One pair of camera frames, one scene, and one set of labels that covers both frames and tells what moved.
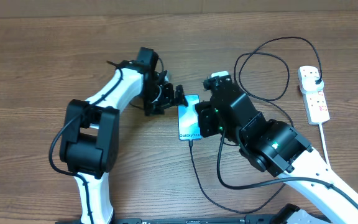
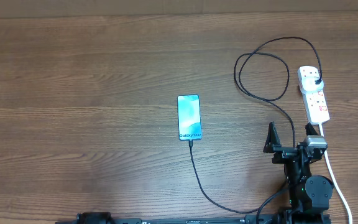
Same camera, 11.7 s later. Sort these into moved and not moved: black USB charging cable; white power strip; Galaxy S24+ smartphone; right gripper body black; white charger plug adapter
Moved: black USB charging cable; right gripper body black
Not moved: white charger plug adapter; white power strip; Galaxy S24+ smartphone
